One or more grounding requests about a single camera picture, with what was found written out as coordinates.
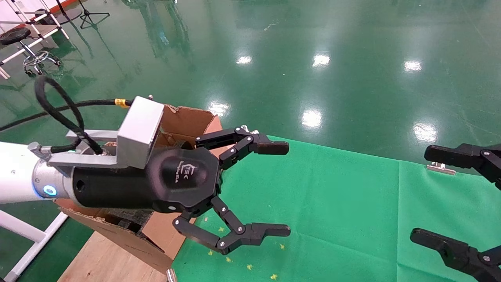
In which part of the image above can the black round wheeled stool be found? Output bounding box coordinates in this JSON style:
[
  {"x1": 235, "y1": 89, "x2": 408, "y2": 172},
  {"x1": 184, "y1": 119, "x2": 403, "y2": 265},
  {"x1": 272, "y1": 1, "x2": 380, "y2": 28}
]
[{"x1": 0, "y1": 27, "x2": 63, "y2": 77}]

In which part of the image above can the white metal frame rack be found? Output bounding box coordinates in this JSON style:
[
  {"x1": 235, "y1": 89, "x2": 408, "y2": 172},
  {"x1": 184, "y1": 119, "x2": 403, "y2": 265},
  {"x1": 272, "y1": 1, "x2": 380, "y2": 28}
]
[{"x1": 0, "y1": 0, "x2": 71, "y2": 79}]

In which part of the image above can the black round-base stand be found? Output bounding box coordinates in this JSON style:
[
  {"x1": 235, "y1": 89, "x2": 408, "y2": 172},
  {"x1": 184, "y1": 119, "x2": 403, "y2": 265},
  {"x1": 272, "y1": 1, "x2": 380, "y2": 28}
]
[{"x1": 34, "y1": 0, "x2": 83, "y2": 25}]

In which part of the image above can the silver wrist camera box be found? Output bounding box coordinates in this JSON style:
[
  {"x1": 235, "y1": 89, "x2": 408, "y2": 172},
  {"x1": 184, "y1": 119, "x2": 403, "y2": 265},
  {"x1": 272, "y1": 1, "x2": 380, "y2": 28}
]
[{"x1": 48, "y1": 96, "x2": 165, "y2": 177}]

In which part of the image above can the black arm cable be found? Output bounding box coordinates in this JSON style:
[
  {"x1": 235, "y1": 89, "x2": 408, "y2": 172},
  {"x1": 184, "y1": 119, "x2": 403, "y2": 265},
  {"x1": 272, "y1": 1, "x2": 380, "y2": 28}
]
[{"x1": 0, "y1": 74, "x2": 134, "y2": 154}]

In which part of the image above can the white table leg frame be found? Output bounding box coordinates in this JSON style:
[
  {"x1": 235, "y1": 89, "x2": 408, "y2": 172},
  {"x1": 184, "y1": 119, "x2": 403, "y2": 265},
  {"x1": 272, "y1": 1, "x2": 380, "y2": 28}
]
[{"x1": 0, "y1": 210, "x2": 69, "y2": 282}]

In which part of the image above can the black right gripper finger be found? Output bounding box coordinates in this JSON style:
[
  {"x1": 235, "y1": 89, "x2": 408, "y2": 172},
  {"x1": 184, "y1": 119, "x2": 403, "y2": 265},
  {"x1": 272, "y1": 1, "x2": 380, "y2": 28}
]
[
  {"x1": 424, "y1": 144, "x2": 501, "y2": 190},
  {"x1": 410, "y1": 229, "x2": 501, "y2": 282}
]

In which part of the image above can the large open cardboard carton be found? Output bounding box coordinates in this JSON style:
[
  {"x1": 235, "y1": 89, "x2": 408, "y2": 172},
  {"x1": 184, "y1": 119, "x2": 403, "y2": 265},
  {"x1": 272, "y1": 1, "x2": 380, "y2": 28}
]
[{"x1": 55, "y1": 104, "x2": 231, "y2": 274}]

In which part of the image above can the black tripod stand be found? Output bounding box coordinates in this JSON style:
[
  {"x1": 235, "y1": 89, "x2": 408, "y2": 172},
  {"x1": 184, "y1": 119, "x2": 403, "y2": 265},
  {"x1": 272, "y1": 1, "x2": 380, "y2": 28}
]
[{"x1": 76, "y1": 0, "x2": 111, "y2": 30}]

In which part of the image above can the green table cloth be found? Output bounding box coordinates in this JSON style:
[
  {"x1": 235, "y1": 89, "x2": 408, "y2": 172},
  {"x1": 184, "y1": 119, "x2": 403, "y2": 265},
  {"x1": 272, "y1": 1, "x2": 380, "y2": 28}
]
[{"x1": 172, "y1": 133, "x2": 501, "y2": 282}]

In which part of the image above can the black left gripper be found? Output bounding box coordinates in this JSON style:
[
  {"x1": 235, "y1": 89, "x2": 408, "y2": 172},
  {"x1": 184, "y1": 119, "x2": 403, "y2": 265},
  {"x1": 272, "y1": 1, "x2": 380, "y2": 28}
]
[{"x1": 72, "y1": 126, "x2": 291, "y2": 255}]

